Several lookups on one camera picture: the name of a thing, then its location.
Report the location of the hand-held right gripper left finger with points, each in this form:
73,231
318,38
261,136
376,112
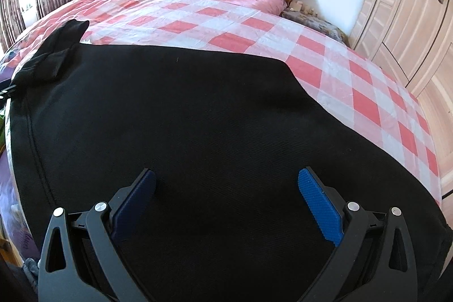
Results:
134,203

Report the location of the black pants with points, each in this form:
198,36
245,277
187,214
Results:
194,111

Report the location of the light wooden wardrobe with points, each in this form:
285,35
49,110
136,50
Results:
407,4

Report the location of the pink checked bedsheet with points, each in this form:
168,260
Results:
247,29

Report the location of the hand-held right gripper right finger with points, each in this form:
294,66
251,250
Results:
320,206

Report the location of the small ornaments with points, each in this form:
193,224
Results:
299,7

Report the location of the nightstand with floral cloth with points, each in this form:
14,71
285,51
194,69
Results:
318,26

